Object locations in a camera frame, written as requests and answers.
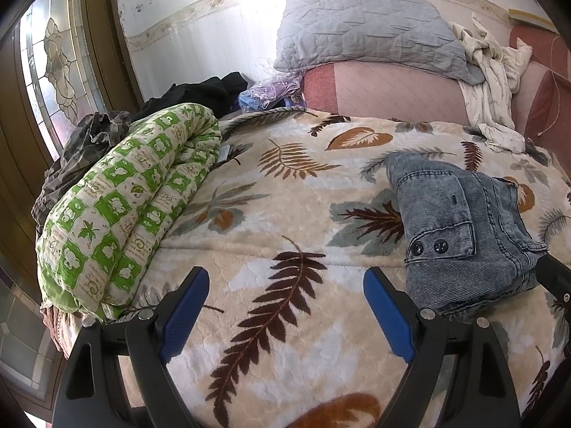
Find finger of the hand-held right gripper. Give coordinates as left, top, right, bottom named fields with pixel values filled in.
left=535, top=254, right=571, bottom=306

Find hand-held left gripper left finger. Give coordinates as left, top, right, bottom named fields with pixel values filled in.
left=51, top=266, right=210, bottom=428

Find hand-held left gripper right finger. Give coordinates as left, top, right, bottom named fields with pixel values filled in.
left=363, top=266, right=522, bottom=428

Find blue grey denim pants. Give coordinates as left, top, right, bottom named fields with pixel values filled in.
left=384, top=152, right=549, bottom=322

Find green white checked quilt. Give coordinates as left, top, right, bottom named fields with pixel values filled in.
left=36, top=102, right=224, bottom=324

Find leaf print fleece blanket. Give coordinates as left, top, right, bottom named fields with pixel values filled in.
left=58, top=111, right=571, bottom=428

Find camouflage cloth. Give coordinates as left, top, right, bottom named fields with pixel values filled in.
left=31, top=109, right=132, bottom=233

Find white patterned cloth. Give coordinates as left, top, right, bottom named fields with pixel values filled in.
left=450, top=12, right=534, bottom=154

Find red pink padded cushion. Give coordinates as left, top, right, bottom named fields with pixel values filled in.
left=302, top=24, right=571, bottom=152

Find black clothing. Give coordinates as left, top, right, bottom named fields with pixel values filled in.
left=129, top=71, right=248, bottom=124

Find purple plastic bag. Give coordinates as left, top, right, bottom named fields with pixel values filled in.
left=238, top=73, right=308, bottom=112

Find grey quilted pillow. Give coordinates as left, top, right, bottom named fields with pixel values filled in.
left=273, top=0, right=487, bottom=85

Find stained glass window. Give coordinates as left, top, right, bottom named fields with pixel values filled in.
left=0, top=0, right=139, bottom=411

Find beige cord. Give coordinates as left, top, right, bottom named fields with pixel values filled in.
left=537, top=35, right=564, bottom=137

